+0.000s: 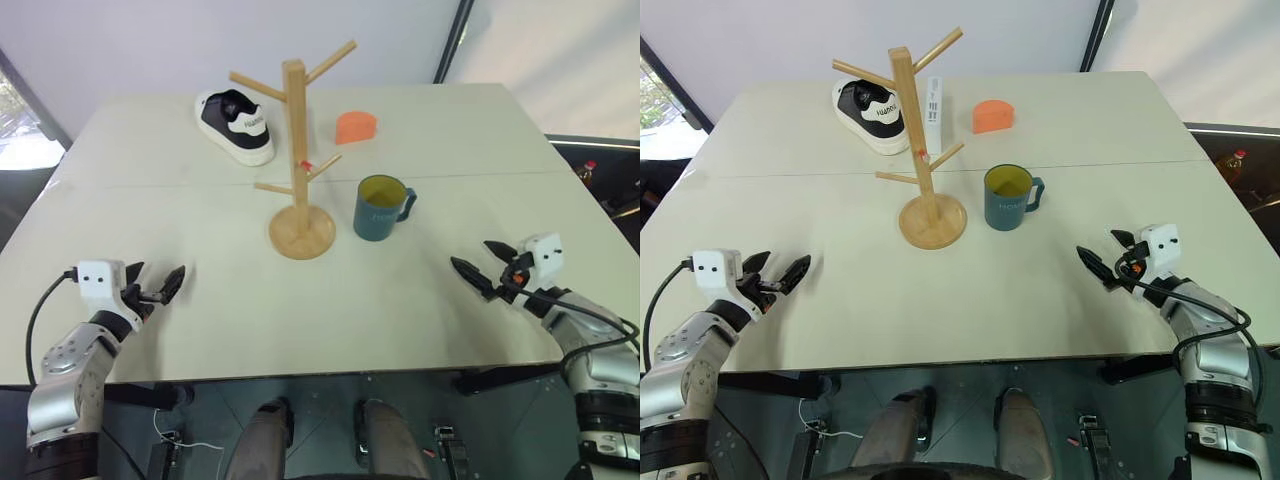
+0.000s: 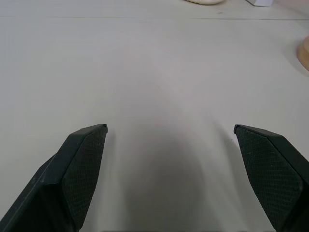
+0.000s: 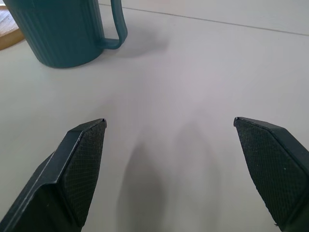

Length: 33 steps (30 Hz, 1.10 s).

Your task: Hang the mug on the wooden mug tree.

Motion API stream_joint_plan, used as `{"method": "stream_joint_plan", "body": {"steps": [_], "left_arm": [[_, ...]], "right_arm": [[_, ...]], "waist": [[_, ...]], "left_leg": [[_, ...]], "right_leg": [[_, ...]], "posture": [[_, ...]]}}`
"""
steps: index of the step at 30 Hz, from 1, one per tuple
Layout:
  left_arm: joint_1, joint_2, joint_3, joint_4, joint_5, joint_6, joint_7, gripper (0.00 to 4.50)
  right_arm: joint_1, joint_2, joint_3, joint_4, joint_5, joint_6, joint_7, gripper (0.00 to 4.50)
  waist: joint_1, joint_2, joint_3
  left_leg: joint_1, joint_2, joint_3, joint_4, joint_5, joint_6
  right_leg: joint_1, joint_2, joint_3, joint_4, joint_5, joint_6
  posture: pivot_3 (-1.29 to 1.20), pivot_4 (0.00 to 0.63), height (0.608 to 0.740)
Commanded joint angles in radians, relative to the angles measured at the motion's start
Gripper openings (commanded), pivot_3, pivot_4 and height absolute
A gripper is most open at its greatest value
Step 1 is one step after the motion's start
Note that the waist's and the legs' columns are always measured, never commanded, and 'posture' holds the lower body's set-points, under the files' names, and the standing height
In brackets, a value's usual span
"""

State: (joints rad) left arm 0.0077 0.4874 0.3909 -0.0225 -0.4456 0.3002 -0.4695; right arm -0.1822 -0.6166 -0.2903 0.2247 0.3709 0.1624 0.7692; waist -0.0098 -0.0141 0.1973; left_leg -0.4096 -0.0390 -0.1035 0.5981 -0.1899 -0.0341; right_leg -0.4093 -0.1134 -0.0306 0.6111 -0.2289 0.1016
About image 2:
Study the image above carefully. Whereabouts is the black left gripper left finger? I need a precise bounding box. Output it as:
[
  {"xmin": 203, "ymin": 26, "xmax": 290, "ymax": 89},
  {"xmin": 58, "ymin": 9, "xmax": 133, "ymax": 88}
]
[{"xmin": 0, "ymin": 123, "xmax": 109, "ymax": 232}]

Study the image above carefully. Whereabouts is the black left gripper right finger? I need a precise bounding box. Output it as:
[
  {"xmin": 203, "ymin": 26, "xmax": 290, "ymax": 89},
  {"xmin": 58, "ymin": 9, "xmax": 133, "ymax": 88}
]
[{"xmin": 233, "ymin": 124, "xmax": 309, "ymax": 232}]

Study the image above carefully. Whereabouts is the tan wooden object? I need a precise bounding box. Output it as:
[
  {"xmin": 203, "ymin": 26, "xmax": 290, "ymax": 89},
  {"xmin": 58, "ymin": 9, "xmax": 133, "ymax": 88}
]
[{"xmin": 296, "ymin": 35, "xmax": 309, "ymax": 71}]

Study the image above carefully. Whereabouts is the cream round object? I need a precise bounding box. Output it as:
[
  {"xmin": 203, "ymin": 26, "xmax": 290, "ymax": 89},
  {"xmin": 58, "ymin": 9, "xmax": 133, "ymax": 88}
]
[{"xmin": 185, "ymin": 0, "xmax": 224, "ymax": 5}]

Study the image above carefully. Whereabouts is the white box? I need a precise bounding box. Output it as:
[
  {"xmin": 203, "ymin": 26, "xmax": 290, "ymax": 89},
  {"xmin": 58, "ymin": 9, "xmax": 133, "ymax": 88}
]
[{"xmin": 245, "ymin": 0, "xmax": 274, "ymax": 7}]

